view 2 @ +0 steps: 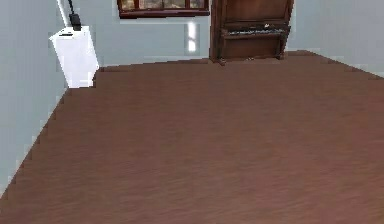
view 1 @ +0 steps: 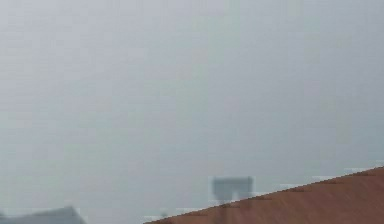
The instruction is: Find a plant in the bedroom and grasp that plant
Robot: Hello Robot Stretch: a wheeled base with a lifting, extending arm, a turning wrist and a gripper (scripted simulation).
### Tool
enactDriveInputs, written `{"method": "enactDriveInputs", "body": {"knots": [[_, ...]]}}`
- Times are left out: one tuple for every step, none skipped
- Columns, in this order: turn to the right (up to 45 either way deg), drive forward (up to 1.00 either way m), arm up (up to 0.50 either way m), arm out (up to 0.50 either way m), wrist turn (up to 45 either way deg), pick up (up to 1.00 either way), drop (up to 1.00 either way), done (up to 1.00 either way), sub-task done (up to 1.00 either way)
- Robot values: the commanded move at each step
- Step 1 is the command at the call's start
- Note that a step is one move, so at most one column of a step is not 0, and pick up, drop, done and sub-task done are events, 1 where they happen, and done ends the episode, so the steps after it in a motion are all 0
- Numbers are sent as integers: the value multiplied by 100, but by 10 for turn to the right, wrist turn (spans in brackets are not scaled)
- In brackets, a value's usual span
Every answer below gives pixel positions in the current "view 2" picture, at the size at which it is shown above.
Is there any brown upright piano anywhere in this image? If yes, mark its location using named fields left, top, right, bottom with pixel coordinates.
left=208, top=0, right=295, bottom=66

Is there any brown framed window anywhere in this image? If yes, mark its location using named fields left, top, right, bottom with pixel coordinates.
left=116, top=0, right=211, bottom=19

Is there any white cabinet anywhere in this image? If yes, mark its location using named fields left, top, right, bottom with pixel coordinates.
left=49, top=25, right=100, bottom=89

